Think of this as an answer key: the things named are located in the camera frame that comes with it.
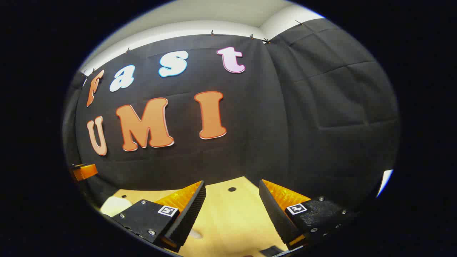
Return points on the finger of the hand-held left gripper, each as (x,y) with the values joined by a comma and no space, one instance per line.
(85,172)

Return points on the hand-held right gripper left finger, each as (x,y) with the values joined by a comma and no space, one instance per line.
(189,214)

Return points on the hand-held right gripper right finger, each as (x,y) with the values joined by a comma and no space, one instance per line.
(276,217)

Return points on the white skin care tube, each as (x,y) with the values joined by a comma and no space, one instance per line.
(195,234)

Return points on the cream small suitcase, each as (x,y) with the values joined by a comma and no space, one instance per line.
(114,206)

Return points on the black backdrop cloth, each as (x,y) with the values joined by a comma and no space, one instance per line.
(271,125)

